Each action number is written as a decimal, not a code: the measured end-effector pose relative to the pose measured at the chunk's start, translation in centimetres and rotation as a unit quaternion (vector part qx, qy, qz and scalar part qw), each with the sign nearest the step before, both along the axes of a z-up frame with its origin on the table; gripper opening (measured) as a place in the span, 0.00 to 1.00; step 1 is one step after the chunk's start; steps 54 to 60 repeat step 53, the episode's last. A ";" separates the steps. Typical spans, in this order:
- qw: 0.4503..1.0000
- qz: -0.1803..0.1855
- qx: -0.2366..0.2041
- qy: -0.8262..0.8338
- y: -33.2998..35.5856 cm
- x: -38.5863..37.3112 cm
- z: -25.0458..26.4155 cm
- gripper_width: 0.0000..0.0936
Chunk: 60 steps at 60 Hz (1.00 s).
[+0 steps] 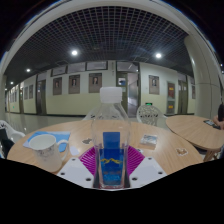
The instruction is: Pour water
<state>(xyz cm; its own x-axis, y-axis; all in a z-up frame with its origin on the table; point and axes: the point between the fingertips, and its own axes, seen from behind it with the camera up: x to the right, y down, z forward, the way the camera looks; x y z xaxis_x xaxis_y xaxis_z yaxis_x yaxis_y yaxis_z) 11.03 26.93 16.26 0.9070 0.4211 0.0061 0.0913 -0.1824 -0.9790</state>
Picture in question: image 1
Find clear plastic water bottle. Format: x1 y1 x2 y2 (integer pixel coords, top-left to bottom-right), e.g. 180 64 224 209
90 86 132 190

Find round wooden side table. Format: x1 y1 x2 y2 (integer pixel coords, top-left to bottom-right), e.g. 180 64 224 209
165 114 224 163

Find framed wall portraits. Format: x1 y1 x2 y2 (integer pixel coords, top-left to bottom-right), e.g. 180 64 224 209
9 72 198 102

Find round ceiling lights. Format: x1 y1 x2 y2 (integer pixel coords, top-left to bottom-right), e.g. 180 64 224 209
24 48 164 74

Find dark flat phone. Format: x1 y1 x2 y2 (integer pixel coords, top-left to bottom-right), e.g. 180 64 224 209
203 118 221 130

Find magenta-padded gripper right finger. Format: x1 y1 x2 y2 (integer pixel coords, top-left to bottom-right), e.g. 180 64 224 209
127 144 168 190

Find white ceramic mug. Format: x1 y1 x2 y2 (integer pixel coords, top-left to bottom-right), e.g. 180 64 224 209
28 133 70 174

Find small white paper scrap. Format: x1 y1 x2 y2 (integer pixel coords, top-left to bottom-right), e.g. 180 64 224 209
68 145 81 157

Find small printed card pack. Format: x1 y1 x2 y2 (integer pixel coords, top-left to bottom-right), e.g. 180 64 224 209
139 133 159 148

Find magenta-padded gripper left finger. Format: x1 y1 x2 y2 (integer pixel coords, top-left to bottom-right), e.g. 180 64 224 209
56 145 99 190

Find light blue paper sheet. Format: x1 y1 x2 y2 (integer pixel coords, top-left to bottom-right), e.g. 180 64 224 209
22 130 72 154

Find person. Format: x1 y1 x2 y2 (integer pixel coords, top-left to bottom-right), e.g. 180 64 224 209
212 102 224 131

